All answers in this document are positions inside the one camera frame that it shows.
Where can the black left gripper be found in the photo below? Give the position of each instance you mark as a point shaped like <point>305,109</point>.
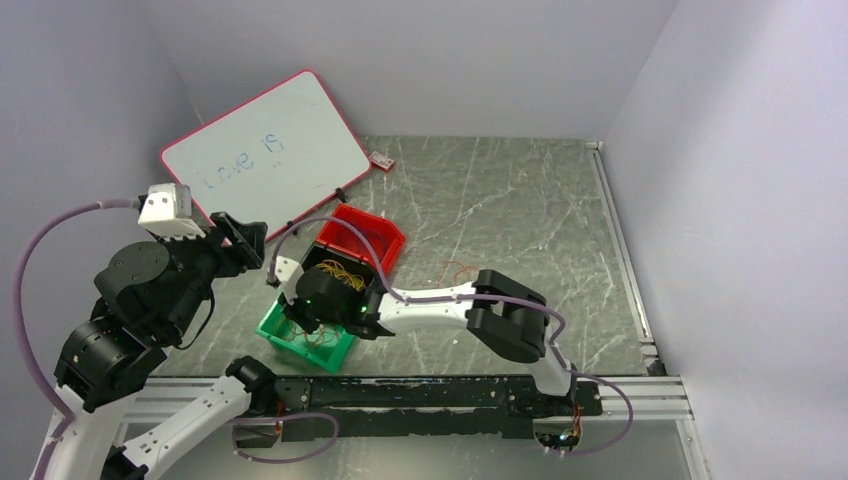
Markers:
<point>247,248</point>

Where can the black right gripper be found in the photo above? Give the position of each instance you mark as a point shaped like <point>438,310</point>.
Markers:
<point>293,312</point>

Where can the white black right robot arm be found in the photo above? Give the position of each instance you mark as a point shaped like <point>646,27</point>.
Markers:
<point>511,319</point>

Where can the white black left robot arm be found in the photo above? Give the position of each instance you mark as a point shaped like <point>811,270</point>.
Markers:
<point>148,296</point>

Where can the green plastic bin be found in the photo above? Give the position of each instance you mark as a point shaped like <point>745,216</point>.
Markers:
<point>326,348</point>

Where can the black plastic bin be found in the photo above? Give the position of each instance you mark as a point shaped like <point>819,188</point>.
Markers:
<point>351,271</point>

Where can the pink framed whiteboard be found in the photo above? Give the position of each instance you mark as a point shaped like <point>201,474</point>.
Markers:
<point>273,159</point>

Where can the red plastic bin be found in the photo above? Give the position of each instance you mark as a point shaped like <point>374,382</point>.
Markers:
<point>382,240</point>

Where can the small red white box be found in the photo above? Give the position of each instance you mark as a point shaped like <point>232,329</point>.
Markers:
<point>381,161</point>

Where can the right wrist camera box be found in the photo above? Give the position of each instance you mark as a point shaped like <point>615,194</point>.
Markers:
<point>283,272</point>

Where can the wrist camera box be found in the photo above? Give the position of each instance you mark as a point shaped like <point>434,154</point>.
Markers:
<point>166,213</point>
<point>283,272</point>

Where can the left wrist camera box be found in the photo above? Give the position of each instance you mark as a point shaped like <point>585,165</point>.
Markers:
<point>166,213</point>

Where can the black base frame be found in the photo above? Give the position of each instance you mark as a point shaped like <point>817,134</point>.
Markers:
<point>305,408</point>

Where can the aluminium table edge rail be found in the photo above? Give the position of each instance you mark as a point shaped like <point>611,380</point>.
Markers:
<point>650,354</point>

